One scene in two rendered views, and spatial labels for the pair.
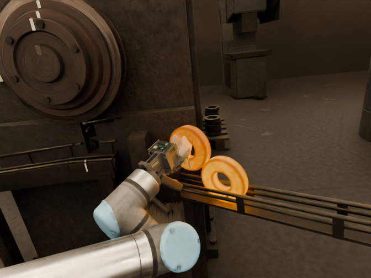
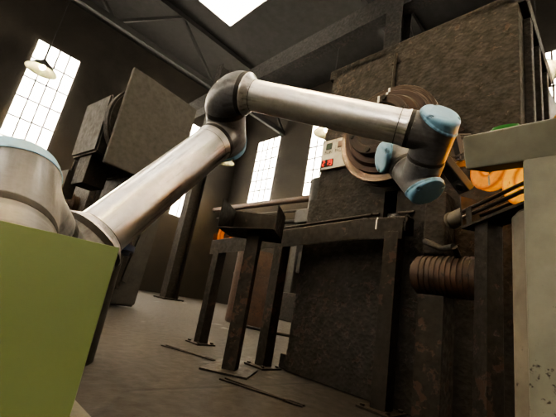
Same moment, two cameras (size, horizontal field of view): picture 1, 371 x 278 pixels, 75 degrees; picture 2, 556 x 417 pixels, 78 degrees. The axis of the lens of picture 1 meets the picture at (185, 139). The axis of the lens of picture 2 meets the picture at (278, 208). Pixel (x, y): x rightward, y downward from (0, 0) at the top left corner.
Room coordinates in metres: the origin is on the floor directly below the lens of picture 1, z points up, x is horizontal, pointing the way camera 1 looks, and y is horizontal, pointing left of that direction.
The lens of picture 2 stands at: (-0.34, -0.18, 0.30)
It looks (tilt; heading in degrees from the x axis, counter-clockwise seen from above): 15 degrees up; 42
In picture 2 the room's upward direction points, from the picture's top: 10 degrees clockwise
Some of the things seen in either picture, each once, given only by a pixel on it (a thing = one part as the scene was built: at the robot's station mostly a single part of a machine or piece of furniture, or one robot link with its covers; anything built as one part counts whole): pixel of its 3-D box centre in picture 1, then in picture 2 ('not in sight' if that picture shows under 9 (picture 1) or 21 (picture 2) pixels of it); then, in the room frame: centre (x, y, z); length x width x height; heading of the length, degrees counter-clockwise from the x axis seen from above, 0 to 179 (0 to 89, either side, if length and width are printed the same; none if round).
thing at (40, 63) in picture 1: (47, 63); (378, 125); (0.89, 0.44, 1.11); 0.28 x 0.06 x 0.28; 85
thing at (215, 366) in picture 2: not in sight; (241, 283); (0.75, 0.96, 0.36); 0.26 x 0.20 x 0.72; 120
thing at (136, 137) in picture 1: (142, 159); (439, 226); (0.98, 0.20, 0.68); 0.11 x 0.08 x 0.24; 175
